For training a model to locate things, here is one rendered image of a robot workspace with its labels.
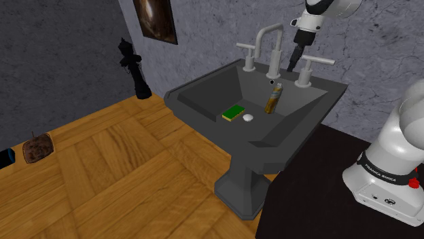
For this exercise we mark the black standing figure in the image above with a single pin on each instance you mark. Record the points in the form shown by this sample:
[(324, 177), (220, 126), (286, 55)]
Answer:
[(137, 72)]

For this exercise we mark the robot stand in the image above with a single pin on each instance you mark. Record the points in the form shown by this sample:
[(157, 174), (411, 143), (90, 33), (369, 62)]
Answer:
[(331, 198)]

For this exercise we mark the dark brown wall picture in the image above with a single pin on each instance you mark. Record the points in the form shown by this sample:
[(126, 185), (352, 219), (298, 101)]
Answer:
[(155, 18)]

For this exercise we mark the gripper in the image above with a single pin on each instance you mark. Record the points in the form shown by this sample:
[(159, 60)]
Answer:
[(301, 41)]

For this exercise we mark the dark grey pedestal sink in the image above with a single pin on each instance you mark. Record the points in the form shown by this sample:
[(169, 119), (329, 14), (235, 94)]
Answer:
[(232, 139)]

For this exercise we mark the black and blue cylinder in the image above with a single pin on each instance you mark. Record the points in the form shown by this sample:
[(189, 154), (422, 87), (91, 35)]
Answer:
[(6, 158)]

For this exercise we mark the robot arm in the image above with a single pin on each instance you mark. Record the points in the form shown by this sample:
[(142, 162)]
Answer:
[(384, 152)]

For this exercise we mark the green and yellow sponge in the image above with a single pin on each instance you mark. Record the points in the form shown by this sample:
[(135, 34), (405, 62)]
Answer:
[(233, 113)]

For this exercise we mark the gold spray can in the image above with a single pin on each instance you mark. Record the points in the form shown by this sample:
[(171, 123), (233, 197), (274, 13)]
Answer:
[(273, 99)]

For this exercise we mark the brown woven basket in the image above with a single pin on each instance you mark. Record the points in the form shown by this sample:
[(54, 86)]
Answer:
[(37, 148)]

